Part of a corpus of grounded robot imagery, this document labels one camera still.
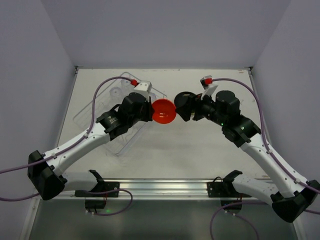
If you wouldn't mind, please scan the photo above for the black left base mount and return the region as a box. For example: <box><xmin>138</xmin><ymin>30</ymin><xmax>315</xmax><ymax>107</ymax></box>
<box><xmin>74</xmin><ymin>170</ymin><xmax>120</xmax><ymax>213</ymax></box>

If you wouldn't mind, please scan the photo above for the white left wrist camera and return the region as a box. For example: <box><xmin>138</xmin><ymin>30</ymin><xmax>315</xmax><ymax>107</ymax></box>
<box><xmin>133</xmin><ymin>81</ymin><xmax>152</xmax><ymax>99</ymax></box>

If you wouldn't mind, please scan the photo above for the aluminium front rail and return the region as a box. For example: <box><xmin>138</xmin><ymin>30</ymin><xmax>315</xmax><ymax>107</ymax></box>
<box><xmin>32</xmin><ymin>177</ymin><xmax>293</xmax><ymax>201</ymax></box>

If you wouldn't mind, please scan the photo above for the orange plastic bowl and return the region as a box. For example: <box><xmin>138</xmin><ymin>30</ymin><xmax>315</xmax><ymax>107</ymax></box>
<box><xmin>151</xmin><ymin>98</ymin><xmax>177</xmax><ymax>124</ymax></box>

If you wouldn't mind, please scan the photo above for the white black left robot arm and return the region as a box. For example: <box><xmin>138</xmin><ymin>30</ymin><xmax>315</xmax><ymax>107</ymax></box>
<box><xmin>27</xmin><ymin>92</ymin><xmax>154</xmax><ymax>201</ymax></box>

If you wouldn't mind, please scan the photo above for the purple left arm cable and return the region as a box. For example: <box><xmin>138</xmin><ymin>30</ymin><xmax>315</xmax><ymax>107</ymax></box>
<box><xmin>0</xmin><ymin>77</ymin><xmax>138</xmax><ymax>202</ymax></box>

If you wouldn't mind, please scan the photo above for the black round plate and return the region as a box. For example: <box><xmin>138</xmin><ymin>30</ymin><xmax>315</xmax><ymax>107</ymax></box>
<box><xmin>174</xmin><ymin>91</ymin><xmax>197</xmax><ymax>109</ymax></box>

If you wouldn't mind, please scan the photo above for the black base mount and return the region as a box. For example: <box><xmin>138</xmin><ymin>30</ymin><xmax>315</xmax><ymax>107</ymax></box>
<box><xmin>206</xmin><ymin>170</ymin><xmax>251</xmax><ymax>207</ymax></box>
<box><xmin>74</xmin><ymin>170</ymin><xmax>120</xmax><ymax>213</ymax></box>

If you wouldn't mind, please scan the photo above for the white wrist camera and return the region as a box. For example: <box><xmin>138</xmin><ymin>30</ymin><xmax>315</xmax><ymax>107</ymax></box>
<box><xmin>200</xmin><ymin>75</ymin><xmax>218</xmax><ymax>100</ymax></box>
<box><xmin>133</xmin><ymin>81</ymin><xmax>152</xmax><ymax>99</ymax></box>

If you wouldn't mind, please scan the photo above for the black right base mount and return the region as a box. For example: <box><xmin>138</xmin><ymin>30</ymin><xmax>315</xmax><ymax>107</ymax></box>
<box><xmin>206</xmin><ymin>170</ymin><xmax>251</xmax><ymax>207</ymax></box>

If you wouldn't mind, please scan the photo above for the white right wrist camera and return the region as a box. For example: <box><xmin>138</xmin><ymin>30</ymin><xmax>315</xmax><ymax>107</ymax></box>
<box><xmin>200</xmin><ymin>75</ymin><xmax>218</xmax><ymax>100</ymax></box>

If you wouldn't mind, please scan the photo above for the clear dish rack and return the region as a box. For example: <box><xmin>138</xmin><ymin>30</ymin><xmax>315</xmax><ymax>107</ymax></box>
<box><xmin>73</xmin><ymin>72</ymin><xmax>166</xmax><ymax>156</ymax></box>

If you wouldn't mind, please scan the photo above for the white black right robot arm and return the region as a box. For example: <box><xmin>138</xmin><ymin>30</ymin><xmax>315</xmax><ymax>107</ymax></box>
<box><xmin>174</xmin><ymin>90</ymin><xmax>320</xmax><ymax>223</ymax></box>

